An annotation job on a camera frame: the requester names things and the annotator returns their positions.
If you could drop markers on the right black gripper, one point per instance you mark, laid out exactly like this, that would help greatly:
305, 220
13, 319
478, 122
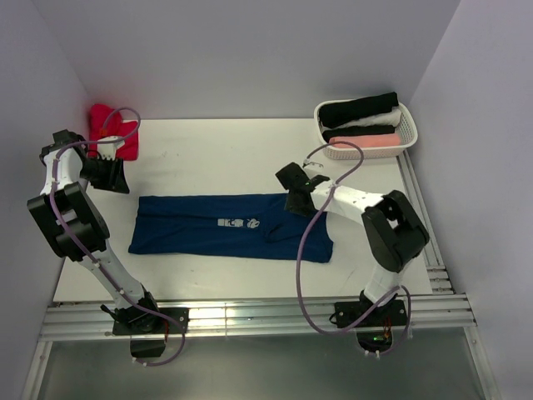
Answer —
290, 206

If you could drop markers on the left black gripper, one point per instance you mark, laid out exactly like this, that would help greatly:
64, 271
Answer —
115, 181

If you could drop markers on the blue Mickey Mouse t-shirt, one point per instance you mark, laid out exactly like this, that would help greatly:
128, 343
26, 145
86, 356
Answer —
240, 226

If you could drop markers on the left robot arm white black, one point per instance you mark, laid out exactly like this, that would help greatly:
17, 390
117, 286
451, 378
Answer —
75, 229

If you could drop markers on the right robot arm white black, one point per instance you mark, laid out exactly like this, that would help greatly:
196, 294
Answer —
394, 232

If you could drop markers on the pink rolled shirt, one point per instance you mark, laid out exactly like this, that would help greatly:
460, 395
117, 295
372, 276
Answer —
368, 141

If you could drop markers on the top black rolled shirt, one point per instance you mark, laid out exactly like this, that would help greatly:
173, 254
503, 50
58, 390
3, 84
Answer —
335, 114

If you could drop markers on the black rolled shirt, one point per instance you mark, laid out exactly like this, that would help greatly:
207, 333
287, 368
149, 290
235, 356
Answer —
357, 131
335, 114

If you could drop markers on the lower black rolled shirt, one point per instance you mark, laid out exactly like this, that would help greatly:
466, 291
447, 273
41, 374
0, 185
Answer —
357, 131

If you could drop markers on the white rolled shirt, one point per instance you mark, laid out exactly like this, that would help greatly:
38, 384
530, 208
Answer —
392, 118

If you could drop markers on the white plastic basket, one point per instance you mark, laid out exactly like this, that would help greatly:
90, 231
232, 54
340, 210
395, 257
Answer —
406, 130

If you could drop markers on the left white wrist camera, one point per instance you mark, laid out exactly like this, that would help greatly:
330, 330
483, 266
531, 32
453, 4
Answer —
108, 146

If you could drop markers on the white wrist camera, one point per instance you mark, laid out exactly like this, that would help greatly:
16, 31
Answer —
311, 165
108, 146

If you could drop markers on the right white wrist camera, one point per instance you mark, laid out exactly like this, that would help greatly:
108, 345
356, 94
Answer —
311, 165

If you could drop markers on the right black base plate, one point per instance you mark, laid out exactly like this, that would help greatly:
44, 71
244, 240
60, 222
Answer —
393, 314

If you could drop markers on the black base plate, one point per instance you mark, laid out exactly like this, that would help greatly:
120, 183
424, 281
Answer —
393, 314
175, 318

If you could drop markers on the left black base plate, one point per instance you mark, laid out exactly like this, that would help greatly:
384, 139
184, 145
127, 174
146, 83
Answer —
175, 318

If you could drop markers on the aluminium rail frame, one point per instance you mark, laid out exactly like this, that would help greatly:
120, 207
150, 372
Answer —
234, 297

